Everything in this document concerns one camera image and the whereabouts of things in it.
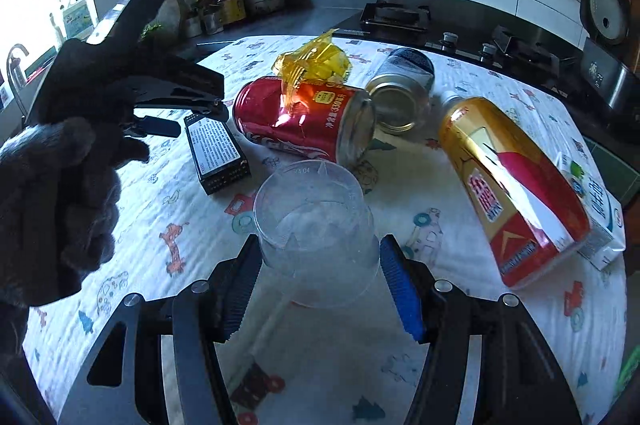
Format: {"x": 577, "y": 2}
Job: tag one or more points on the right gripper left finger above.
{"x": 152, "y": 355}

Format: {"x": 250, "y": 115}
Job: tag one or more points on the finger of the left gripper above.
{"x": 152, "y": 126}
{"x": 215, "y": 110}

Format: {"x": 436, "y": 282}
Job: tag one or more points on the black small box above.
{"x": 218, "y": 158}

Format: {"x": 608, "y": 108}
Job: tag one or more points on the yellow plastic wrapper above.
{"x": 319, "y": 61}

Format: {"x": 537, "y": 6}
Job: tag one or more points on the red cola can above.
{"x": 323, "y": 122}

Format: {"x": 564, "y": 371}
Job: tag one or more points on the clear plastic measuring cup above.
{"x": 316, "y": 232}

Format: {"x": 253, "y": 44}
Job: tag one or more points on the white milk carton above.
{"x": 606, "y": 239}

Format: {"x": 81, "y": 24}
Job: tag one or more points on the gold red drink bottle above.
{"x": 530, "y": 214}

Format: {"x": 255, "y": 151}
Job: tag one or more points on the clear glass jar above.
{"x": 400, "y": 90}

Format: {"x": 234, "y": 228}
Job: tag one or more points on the green kitchen cabinet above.
{"x": 619, "y": 178}

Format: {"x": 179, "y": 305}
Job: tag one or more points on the grey gloved left hand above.
{"x": 59, "y": 194}

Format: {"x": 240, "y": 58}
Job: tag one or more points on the round wooden cutting board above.
{"x": 166, "y": 26}

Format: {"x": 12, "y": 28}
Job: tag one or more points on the condiment bottles group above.
{"x": 207, "y": 17}

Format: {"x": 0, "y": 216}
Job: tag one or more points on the patterned white tablecloth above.
{"x": 321, "y": 341}

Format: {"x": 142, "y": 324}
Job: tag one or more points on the black gas stove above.
{"x": 481, "y": 35}

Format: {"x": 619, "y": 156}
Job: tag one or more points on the black rice cooker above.
{"x": 607, "y": 23}

